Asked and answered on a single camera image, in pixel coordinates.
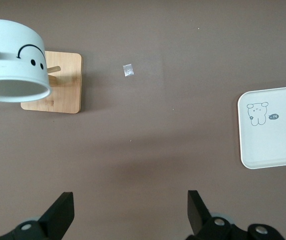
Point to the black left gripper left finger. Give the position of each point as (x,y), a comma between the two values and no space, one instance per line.
(45,225)

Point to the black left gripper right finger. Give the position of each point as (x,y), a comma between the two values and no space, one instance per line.
(207,227)

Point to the white smiley face mug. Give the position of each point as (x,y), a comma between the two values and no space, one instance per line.
(10,70)

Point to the white rabbit print tray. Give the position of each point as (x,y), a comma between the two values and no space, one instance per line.
(277,142)

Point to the wooden mug rack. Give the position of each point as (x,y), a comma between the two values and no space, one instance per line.
(65,82)

